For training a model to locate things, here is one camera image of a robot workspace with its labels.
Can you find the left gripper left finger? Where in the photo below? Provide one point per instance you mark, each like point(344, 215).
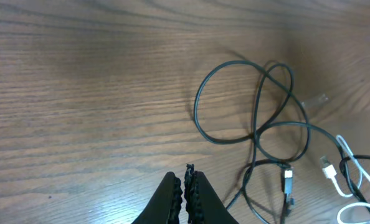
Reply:
point(165, 204)

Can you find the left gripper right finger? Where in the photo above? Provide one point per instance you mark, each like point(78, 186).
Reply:
point(202, 203)

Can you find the clear tape piece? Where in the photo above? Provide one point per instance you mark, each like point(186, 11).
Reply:
point(315, 101)

